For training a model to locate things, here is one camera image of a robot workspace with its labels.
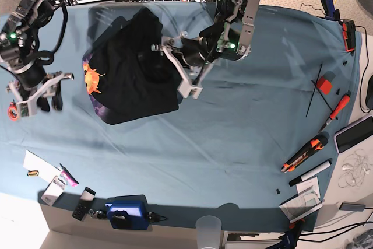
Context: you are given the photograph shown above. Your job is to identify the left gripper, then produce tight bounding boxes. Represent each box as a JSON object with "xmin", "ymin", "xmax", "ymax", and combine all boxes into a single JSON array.
[{"xmin": 150, "ymin": 31, "xmax": 214, "ymax": 99}]

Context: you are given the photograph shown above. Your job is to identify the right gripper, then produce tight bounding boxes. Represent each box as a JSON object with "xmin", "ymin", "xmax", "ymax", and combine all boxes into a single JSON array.
[{"xmin": 6, "ymin": 71, "xmax": 74, "ymax": 117}]

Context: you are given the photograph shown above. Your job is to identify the black t-shirt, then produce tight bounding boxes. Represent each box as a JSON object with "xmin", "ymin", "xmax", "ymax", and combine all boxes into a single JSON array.
[{"xmin": 82, "ymin": 8, "xmax": 180, "ymax": 125}]

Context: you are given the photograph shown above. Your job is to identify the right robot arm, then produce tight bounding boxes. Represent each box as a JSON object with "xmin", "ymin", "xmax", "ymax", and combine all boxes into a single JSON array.
[{"xmin": 1, "ymin": 0, "xmax": 74, "ymax": 121}]

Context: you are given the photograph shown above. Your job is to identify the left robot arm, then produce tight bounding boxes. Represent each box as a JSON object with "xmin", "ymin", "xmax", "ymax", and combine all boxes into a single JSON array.
[{"xmin": 152, "ymin": 0, "xmax": 260, "ymax": 99}]

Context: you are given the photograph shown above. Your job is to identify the red tape roll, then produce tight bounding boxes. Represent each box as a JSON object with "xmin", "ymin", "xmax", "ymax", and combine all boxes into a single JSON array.
[{"xmin": 8, "ymin": 101, "xmax": 18, "ymax": 121}]

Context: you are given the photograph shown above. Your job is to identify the white paper card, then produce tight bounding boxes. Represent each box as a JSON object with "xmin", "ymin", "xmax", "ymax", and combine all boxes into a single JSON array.
[{"xmin": 23, "ymin": 150, "xmax": 61, "ymax": 183}]

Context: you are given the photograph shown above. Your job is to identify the small yellow battery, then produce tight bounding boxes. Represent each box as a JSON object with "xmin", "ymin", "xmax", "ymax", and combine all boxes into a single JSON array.
[{"xmin": 27, "ymin": 170, "xmax": 39, "ymax": 177}]

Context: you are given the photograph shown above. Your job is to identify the pink marker pen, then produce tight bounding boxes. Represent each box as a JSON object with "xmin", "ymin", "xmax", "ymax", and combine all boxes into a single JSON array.
[{"xmin": 59, "ymin": 164, "xmax": 79, "ymax": 187}]

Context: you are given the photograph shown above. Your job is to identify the clear plastic package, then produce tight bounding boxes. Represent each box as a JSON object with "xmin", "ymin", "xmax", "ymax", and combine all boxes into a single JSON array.
[{"xmin": 41, "ymin": 176, "xmax": 67, "ymax": 206}]

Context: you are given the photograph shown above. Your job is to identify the teal table cloth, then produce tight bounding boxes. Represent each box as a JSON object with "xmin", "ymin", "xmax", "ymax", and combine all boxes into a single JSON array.
[{"xmin": 1, "ymin": 2, "xmax": 365, "ymax": 231}]

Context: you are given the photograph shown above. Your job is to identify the black remote control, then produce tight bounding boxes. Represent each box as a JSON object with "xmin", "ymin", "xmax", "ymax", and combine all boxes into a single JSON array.
[{"xmin": 72, "ymin": 187, "xmax": 96, "ymax": 221}]

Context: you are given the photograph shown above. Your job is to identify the orange block tool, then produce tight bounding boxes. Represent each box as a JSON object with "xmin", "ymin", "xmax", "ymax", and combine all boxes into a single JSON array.
[{"xmin": 316, "ymin": 76, "xmax": 333, "ymax": 94}]

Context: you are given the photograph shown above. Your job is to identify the orange utility knife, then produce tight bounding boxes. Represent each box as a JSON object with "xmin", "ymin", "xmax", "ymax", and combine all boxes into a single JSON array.
[{"xmin": 281, "ymin": 135, "xmax": 328, "ymax": 173}]

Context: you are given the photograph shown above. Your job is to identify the blue box device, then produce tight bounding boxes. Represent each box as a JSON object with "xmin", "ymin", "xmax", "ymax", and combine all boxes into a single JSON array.
[{"xmin": 105, "ymin": 195, "xmax": 150, "ymax": 230}]

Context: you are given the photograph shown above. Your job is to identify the translucent plastic cup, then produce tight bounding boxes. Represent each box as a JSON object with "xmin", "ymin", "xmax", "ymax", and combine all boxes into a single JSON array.
[{"xmin": 195, "ymin": 215, "xmax": 221, "ymax": 249}]

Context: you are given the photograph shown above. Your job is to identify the orange screwdriver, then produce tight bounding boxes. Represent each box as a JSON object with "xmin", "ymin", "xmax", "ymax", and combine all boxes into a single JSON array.
[{"xmin": 318, "ymin": 92, "xmax": 351, "ymax": 133}]

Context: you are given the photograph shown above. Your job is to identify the black white marker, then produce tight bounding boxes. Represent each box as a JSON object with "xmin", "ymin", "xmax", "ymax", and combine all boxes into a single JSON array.
[{"xmin": 289, "ymin": 159, "xmax": 332, "ymax": 187}]

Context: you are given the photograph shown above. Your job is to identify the orange black clamp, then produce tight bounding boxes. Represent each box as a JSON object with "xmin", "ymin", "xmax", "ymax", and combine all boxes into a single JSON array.
[{"xmin": 342, "ymin": 20, "xmax": 356, "ymax": 52}]

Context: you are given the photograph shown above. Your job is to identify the smartphone with purple case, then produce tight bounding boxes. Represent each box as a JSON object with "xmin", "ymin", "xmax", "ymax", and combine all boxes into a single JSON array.
[{"xmin": 334, "ymin": 115, "xmax": 372, "ymax": 154}]

